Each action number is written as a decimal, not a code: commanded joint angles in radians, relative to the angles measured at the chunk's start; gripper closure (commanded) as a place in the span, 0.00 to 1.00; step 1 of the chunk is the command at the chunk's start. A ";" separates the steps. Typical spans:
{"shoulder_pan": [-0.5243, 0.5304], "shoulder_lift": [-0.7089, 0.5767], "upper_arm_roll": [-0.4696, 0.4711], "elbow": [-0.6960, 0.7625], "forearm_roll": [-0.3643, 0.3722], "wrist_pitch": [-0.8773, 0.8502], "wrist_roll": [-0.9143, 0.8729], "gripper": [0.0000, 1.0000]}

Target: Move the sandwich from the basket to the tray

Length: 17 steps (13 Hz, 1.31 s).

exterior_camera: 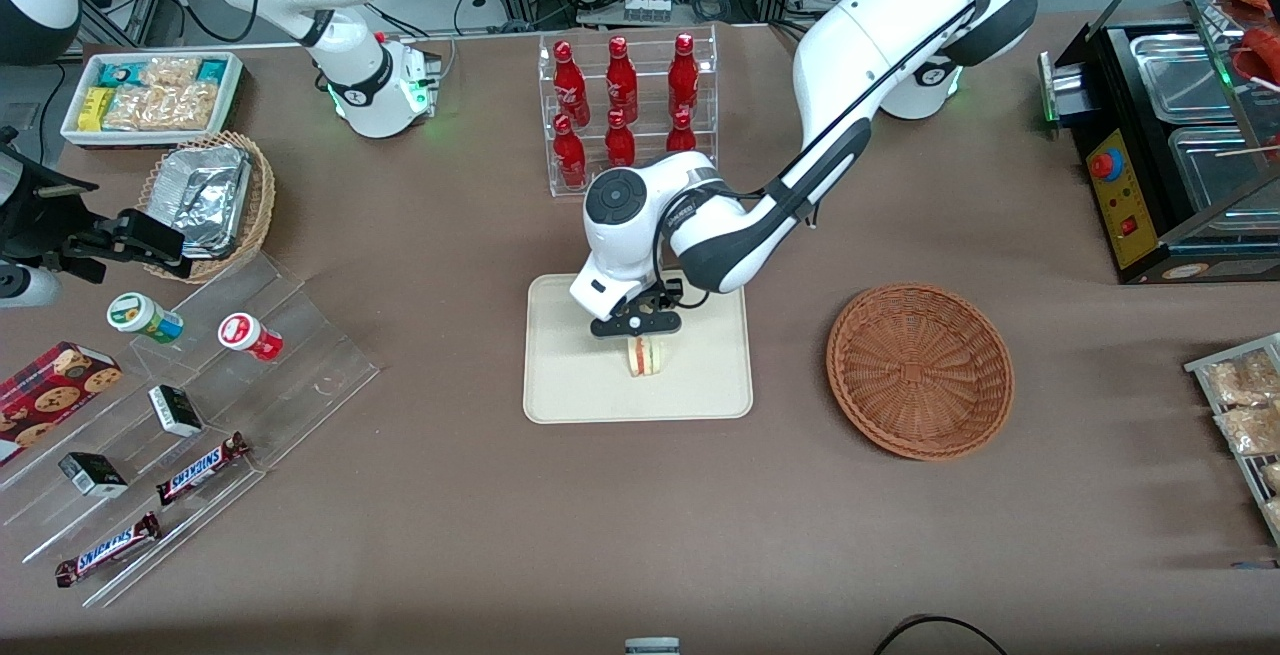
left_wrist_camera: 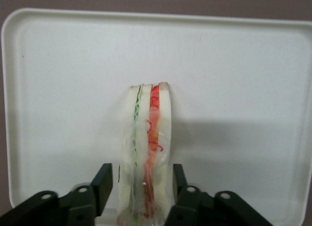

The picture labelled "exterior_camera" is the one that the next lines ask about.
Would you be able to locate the yellow snack pack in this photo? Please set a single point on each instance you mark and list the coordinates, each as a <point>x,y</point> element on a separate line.
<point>95,108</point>

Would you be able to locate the brown round wicker basket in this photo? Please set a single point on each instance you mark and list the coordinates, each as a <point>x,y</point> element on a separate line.
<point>920,370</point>

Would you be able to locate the red lid cup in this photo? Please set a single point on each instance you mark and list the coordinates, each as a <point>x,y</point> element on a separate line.
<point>247,335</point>

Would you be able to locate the cream rectangular tray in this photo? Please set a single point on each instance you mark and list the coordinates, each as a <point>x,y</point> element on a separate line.
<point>700,375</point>

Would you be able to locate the triangular sandwich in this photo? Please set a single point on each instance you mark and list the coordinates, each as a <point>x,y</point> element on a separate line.
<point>646,357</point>

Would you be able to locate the small black box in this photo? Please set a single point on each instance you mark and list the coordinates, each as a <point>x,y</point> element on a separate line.
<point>92,473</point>
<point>175,410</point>

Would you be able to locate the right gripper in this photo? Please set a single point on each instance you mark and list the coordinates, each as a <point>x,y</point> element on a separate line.
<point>42,223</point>

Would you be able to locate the red cookie box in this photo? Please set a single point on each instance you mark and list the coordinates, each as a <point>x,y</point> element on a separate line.
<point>50,395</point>

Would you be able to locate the teal snack pack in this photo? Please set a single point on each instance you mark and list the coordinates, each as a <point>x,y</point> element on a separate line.
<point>212,71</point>
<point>120,73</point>

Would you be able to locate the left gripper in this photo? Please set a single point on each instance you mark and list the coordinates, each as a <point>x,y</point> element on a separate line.
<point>668,295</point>

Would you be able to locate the black food warmer machine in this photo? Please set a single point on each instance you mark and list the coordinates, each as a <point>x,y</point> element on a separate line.
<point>1130,215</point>

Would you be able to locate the light wicker basket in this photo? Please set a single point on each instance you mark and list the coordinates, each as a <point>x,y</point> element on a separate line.
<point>260,205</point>

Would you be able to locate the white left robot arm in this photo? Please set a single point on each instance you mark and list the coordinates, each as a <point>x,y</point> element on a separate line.
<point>850,45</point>

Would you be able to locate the white power strip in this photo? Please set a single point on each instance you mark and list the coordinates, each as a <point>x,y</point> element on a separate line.
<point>647,8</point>

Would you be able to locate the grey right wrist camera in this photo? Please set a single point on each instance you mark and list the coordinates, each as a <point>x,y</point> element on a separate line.
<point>25,287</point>

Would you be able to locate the clear bag of snacks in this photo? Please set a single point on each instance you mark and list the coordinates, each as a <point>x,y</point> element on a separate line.
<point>1250,430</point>
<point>1274,515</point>
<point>1245,380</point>
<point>1272,478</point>

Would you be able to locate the white rectangular snack bin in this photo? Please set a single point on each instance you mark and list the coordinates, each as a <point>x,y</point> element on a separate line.
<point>72,130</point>

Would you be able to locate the small clear puffed snack bag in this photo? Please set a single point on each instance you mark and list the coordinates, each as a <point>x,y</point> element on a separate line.
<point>170,71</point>

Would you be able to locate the clear acrylic bottle rack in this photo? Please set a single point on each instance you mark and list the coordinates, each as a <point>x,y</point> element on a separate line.
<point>560,190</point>

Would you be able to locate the clear acrylic stepped display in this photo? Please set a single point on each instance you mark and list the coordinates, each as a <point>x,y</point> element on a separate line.
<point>290,335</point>

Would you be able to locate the green lid cup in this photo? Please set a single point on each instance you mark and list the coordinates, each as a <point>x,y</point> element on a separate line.
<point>140,316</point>

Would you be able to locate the grey device edge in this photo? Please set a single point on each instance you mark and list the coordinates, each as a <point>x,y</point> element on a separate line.
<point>652,647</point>

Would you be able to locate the Snickers chocolate bar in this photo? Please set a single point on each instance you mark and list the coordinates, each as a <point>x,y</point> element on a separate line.
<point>200,468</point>
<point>105,549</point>

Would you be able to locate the silver foil pack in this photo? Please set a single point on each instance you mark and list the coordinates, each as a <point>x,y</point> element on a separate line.
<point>205,197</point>

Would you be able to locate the red emergency stop button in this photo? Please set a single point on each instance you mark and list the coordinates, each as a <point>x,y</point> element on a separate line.
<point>1105,165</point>

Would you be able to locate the red cola bottle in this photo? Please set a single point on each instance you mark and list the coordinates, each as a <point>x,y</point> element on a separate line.
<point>683,80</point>
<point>681,135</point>
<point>569,157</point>
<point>570,85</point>
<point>620,140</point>
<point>621,83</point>

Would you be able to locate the large clear puffed snack bag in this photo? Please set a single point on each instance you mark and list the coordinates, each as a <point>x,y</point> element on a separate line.
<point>165,107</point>

